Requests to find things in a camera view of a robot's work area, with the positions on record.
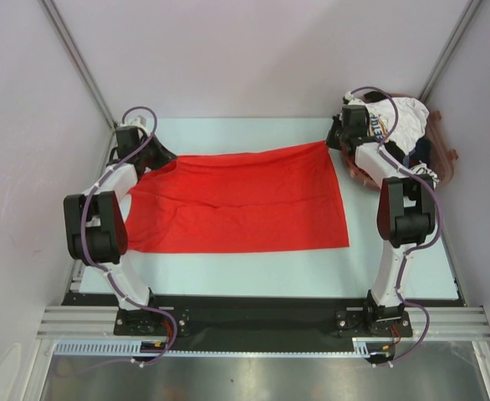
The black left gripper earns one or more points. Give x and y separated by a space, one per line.
164 155

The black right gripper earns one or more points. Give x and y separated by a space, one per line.
331 141

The red tank top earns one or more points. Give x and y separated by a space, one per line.
277 200

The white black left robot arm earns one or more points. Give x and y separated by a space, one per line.
97 236

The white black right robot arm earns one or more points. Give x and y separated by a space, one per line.
405 218

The white printed tank top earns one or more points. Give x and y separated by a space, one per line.
411 121

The navy white striped tank top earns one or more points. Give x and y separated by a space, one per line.
423 169

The brown translucent laundry basket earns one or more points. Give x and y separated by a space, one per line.
431 149

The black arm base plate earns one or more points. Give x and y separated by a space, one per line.
240 341

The aluminium frame rail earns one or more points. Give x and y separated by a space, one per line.
437 323

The white slotted cable duct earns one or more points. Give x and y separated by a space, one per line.
138 349

